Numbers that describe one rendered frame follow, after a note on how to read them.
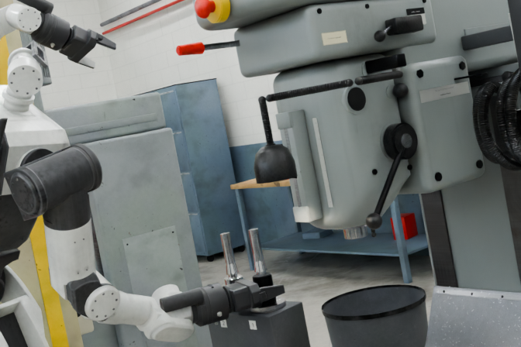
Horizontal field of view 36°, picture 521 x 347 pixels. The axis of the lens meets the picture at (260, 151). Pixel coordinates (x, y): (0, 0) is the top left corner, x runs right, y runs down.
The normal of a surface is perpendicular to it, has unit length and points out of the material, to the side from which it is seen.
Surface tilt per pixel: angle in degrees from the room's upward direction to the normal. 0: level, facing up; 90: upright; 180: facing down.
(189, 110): 90
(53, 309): 90
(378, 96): 90
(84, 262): 116
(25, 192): 100
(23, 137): 76
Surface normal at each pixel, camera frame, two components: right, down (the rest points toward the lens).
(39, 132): 0.70, -0.35
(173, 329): 0.39, 0.72
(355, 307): 0.29, -0.07
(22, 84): 0.29, 0.44
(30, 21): 0.56, 0.22
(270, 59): -0.78, 0.18
